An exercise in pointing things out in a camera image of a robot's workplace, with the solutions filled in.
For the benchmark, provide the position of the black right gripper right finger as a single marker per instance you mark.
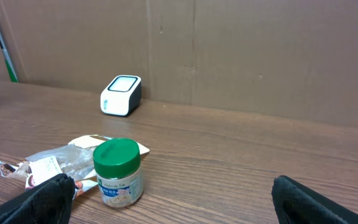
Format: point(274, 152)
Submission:
point(295, 203)

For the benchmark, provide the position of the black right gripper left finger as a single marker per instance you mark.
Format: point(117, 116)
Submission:
point(48, 203)

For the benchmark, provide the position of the beige brown snack bag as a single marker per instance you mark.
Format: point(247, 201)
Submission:
point(76, 160)

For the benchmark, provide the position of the green lid jar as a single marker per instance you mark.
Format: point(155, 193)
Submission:
point(117, 164)

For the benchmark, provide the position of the white barcode scanner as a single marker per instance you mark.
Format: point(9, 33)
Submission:
point(122, 96)

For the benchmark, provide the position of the green white pole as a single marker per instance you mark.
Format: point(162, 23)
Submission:
point(8, 61)

